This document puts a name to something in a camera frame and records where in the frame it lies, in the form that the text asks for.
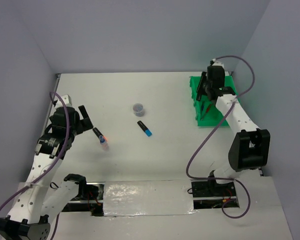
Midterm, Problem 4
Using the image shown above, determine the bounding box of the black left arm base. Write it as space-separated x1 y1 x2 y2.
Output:
62 182 105 217

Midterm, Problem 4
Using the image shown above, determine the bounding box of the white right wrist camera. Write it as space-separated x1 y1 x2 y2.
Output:
210 58 225 68

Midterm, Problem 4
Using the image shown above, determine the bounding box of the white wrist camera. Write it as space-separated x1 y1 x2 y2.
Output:
54 94 73 109
210 58 225 68

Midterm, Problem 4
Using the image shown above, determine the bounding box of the small clear glue bottle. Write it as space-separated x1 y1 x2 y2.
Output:
100 139 109 151

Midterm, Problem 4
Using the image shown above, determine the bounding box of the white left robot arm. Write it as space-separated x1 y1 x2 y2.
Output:
0 105 93 240

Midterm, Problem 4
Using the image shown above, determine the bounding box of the left aluminium table rail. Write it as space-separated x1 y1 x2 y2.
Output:
27 72 61 183

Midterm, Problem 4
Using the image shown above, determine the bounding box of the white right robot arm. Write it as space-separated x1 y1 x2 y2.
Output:
197 60 271 196

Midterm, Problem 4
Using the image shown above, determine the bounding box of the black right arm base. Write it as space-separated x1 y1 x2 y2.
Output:
187 180 239 210

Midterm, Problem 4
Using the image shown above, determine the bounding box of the red ballpoint pen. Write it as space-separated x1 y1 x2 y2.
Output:
200 104 212 121

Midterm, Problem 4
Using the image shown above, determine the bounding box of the blue ballpoint pen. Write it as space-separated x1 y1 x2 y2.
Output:
200 103 205 116

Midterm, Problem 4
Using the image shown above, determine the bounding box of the green compartment organizer tray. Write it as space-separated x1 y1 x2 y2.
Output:
188 75 245 128

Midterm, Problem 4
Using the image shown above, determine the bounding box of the orange cap black highlighter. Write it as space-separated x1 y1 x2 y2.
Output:
92 127 108 142

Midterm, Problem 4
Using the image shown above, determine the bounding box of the silver tape sheet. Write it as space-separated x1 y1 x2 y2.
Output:
103 180 196 217

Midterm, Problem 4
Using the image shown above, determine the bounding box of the blue cap black highlighter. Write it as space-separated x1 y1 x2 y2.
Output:
137 120 152 137

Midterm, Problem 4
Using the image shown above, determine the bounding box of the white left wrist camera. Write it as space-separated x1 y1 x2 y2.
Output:
54 94 73 109

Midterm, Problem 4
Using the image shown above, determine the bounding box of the clear jar of pins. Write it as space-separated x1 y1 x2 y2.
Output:
132 103 145 117

